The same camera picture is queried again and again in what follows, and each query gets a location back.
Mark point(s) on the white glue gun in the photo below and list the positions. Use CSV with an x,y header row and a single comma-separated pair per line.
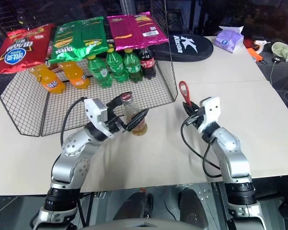
x,y
261,45

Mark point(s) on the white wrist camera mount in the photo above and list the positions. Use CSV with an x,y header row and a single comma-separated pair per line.
x,y
212,107
94,110

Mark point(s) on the dark cola bottle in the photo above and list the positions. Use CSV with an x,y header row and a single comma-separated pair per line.
x,y
147,63

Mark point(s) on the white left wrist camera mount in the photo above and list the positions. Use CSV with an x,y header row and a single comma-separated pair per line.
x,y
94,110

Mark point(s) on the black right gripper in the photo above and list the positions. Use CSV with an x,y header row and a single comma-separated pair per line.
x,y
196,117

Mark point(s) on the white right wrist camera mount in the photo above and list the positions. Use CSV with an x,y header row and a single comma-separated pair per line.
x,y
212,107

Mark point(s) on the red bottle opener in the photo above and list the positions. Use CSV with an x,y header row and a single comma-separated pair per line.
x,y
186,95

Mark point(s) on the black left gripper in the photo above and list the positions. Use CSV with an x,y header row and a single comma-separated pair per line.
x,y
115,125

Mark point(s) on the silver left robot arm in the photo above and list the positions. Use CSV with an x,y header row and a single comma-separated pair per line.
x,y
72,146

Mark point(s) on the purple tissue pack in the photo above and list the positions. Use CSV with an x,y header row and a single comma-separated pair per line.
x,y
228,40

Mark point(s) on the magenta chips bag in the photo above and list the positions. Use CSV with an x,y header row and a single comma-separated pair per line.
x,y
151,31
122,33

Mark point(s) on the black racket case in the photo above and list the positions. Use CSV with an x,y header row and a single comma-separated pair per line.
x,y
187,48

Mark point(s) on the green soda bottle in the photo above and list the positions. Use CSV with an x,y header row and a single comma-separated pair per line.
x,y
133,68
100,72
116,65

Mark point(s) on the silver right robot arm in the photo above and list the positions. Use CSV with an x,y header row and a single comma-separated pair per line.
x,y
230,148

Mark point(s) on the clear glass bottle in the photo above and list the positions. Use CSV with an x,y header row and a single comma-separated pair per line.
x,y
129,109

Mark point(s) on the pale green cloth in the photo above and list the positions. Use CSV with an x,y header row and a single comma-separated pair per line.
x,y
282,50

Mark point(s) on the small black round device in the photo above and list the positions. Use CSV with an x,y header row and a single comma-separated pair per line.
x,y
276,60

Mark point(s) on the red chips bag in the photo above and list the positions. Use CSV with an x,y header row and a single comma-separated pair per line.
x,y
19,50

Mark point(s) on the grey robot torso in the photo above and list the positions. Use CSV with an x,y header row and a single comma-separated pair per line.
x,y
144,225

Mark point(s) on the red bottle cap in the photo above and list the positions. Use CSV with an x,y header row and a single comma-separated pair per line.
x,y
126,97

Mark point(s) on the orange soda bottle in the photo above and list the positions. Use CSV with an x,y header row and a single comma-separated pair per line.
x,y
75,74
50,80

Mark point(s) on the green chips bag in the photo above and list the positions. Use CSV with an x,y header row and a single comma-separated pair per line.
x,y
64,43
93,36

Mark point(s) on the orange plastic tool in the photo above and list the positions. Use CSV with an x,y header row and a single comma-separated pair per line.
x,y
255,54

